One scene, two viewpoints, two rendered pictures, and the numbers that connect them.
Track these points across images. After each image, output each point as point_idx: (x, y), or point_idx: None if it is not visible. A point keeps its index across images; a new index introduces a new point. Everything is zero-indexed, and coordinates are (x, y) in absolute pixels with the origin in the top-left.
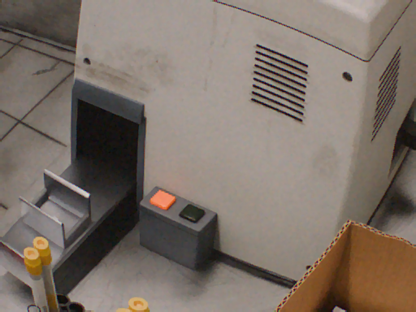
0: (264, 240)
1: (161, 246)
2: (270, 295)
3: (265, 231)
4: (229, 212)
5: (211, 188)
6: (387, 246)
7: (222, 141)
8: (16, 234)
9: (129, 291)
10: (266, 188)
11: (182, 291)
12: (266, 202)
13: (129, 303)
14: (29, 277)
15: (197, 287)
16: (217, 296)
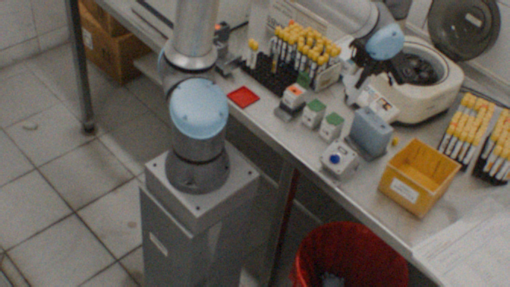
0: (235, 17)
1: (221, 39)
2: (245, 29)
3: (235, 15)
4: (227, 17)
5: (223, 14)
6: None
7: (225, 0)
8: (219, 61)
9: (234, 52)
10: (235, 3)
11: (237, 42)
12: (235, 7)
13: (278, 29)
14: (255, 52)
15: (236, 39)
16: (241, 37)
